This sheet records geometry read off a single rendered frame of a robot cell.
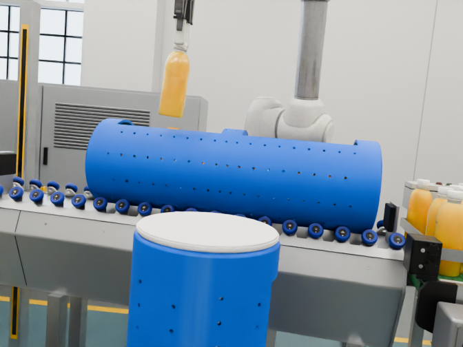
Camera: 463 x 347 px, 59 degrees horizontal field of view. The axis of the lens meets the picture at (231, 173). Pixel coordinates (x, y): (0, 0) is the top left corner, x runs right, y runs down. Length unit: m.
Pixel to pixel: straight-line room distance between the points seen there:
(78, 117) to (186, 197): 1.85
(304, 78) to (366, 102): 2.52
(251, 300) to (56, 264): 0.88
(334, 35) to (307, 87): 2.53
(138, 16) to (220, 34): 0.78
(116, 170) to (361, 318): 0.84
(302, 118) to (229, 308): 1.11
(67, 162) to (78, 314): 1.54
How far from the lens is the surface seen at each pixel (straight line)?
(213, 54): 4.12
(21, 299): 2.16
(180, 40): 1.26
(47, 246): 1.46
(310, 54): 1.70
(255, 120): 1.80
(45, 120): 3.10
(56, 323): 1.58
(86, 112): 2.97
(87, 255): 1.40
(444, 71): 4.47
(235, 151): 1.20
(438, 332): 1.15
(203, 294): 0.70
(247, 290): 0.72
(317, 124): 1.69
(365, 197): 1.18
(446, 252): 1.18
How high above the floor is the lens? 1.22
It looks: 6 degrees down
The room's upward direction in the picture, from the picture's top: 5 degrees clockwise
